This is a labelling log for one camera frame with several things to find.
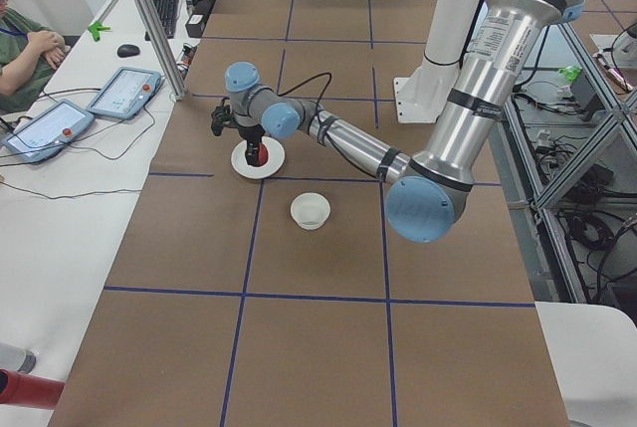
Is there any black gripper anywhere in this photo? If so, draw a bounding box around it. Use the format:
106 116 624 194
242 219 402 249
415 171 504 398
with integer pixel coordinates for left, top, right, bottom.
239 124 264 166

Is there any red yellow apple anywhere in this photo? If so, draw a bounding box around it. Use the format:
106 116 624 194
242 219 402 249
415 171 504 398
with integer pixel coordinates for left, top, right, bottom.
252 143 269 167

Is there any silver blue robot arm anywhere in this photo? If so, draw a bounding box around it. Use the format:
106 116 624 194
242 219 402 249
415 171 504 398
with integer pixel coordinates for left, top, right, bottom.
211 0 584 243

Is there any white round plate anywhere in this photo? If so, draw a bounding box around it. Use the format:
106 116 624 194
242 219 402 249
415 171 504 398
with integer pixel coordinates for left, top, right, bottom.
231 136 286 179

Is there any white small bowl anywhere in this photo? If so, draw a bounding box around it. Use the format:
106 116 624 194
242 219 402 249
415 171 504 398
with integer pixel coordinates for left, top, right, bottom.
290 192 331 230

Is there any black box device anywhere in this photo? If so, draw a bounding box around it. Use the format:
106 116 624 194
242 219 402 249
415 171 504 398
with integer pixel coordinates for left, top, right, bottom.
185 14 208 39

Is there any far blue teach pendant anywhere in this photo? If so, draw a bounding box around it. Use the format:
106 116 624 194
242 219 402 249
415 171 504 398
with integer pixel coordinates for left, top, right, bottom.
86 67 161 119

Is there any blue teach pendant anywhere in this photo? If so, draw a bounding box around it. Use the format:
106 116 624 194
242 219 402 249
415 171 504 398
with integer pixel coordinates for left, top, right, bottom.
1 100 95 163
86 67 161 119

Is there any black computer mouse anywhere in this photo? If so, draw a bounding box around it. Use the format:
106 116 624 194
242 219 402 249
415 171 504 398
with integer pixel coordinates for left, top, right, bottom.
116 44 140 58

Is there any black keyboard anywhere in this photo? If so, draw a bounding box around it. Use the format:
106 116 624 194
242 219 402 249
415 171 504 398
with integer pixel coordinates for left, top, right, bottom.
151 0 180 39

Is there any near blue teach pendant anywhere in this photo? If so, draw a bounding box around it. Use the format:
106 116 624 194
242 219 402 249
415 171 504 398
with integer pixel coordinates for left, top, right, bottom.
1 100 95 163

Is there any seated person green shirt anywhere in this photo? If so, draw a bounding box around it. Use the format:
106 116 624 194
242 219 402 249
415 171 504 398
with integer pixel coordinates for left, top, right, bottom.
1 0 71 114

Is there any red bottle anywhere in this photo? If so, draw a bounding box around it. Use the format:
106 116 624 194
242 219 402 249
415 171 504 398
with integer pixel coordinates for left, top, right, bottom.
0 369 65 410

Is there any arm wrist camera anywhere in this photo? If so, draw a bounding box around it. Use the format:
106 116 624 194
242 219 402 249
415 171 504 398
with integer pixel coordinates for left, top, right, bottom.
211 105 237 136

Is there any aluminium frame post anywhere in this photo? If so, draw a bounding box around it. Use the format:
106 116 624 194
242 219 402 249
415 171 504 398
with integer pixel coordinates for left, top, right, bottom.
133 0 186 101

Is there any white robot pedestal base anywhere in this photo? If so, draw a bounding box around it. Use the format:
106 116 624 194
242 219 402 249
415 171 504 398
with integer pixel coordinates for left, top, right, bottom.
394 0 483 123

